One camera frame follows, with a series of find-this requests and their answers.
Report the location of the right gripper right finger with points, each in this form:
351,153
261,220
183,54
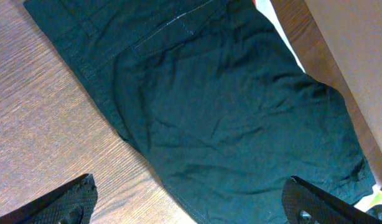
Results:
305,203

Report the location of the black garment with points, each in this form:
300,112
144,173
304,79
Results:
209,93

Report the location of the white garment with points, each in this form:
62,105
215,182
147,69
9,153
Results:
266,8

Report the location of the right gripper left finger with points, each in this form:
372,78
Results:
71,203

